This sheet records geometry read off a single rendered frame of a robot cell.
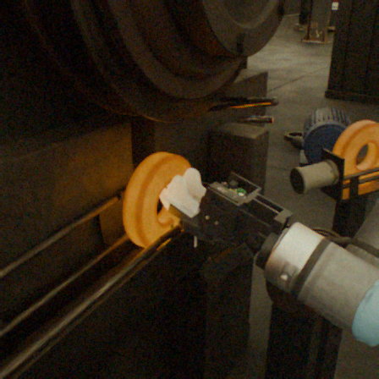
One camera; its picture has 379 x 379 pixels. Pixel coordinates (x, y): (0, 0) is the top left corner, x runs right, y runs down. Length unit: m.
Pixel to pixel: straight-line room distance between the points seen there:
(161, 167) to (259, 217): 0.16
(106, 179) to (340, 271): 0.35
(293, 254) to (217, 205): 0.12
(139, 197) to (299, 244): 0.23
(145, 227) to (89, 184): 0.10
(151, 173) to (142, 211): 0.06
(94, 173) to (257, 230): 0.25
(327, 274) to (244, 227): 0.13
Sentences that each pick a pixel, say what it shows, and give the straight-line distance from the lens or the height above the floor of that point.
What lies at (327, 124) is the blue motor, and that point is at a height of 0.33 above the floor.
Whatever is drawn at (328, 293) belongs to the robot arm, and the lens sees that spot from 0.60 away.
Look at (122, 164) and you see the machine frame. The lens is 0.72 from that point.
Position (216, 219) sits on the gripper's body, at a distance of 0.64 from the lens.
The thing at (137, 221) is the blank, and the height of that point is 0.75.
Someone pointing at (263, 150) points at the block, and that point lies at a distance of 0.92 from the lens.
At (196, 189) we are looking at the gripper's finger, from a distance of 0.70.
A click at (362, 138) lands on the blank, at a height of 0.75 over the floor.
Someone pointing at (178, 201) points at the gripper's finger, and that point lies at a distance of 0.68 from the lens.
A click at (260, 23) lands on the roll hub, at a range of 0.64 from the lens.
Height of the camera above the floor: 1.06
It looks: 24 degrees down
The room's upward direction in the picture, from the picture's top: straight up
